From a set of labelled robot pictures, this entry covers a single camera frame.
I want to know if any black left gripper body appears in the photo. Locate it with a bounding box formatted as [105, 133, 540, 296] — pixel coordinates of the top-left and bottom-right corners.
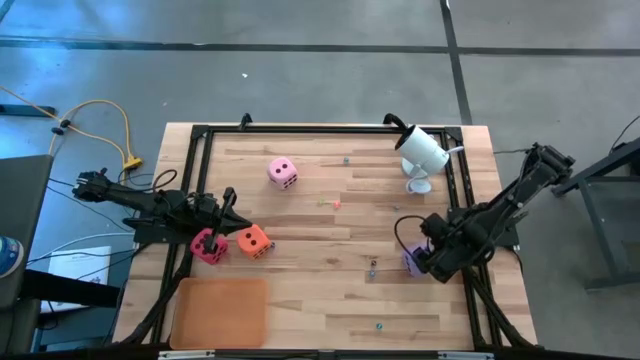
[192, 186, 239, 253]

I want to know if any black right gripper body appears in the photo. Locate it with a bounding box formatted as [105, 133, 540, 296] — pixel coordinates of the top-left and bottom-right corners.
[418, 213, 469, 285]

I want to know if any orange foam die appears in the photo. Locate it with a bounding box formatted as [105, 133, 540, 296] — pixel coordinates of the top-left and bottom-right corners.
[235, 223, 274, 261]

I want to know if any purple foam die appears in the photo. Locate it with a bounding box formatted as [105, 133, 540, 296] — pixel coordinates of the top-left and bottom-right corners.
[402, 243, 427, 278]

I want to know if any red foam die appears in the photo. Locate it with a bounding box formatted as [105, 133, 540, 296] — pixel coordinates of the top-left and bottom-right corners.
[189, 228, 230, 266]

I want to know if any light pink foam die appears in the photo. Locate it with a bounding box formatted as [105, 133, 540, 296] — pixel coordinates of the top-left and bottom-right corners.
[266, 156, 300, 191]

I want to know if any orange plastic tray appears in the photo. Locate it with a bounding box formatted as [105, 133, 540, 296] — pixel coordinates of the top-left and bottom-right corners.
[168, 277, 271, 350]

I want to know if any white paper sheet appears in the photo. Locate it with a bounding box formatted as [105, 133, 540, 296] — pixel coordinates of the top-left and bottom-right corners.
[47, 244, 112, 314]

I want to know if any black desk beam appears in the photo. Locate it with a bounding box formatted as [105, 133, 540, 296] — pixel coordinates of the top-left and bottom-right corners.
[19, 269, 121, 309]

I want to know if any black metal table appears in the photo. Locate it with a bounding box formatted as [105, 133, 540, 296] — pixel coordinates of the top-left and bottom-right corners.
[551, 135, 640, 292]

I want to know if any grey desk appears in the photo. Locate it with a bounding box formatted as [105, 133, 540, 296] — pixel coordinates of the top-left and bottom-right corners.
[0, 153, 54, 354]

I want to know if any blue white round object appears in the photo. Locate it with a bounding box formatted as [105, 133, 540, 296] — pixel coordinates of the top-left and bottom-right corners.
[0, 235, 25, 279]

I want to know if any black floor bar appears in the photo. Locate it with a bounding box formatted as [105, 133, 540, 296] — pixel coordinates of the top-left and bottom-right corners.
[0, 103, 56, 118]

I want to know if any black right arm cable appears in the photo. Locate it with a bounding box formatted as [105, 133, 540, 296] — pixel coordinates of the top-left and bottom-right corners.
[393, 214, 430, 254]

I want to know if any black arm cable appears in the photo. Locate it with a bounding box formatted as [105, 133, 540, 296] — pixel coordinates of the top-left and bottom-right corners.
[149, 168, 179, 194]
[393, 214, 430, 254]

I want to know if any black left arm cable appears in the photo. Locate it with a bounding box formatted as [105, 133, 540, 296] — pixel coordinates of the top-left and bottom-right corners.
[149, 168, 179, 194]

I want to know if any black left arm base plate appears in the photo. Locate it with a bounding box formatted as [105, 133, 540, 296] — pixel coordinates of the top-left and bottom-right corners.
[133, 204, 206, 246]

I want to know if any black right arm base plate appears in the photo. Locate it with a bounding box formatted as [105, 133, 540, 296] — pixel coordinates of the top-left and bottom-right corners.
[447, 207, 530, 249]

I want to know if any silver table bracket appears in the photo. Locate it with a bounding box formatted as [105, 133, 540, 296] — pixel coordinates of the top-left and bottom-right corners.
[438, 351, 496, 360]
[158, 349, 216, 360]

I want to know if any white table camera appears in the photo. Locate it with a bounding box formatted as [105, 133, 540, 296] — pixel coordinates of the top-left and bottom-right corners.
[394, 124, 451, 196]

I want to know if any black floor cable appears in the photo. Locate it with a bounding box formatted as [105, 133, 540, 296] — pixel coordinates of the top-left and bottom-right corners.
[47, 177, 139, 236]

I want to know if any black metal frame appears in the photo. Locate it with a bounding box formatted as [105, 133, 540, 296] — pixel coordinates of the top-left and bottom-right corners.
[115, 123, 539, 351]

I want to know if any white floor cable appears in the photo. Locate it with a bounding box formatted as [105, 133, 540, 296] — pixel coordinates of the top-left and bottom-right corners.
[27, 231, 137, 266]

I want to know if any yellow cable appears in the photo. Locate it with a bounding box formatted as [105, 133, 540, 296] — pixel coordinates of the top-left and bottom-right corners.
[0, 84, 134, 166]

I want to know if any thin black cable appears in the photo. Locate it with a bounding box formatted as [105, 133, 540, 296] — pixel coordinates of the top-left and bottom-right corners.
[608, 114, 640, 154]

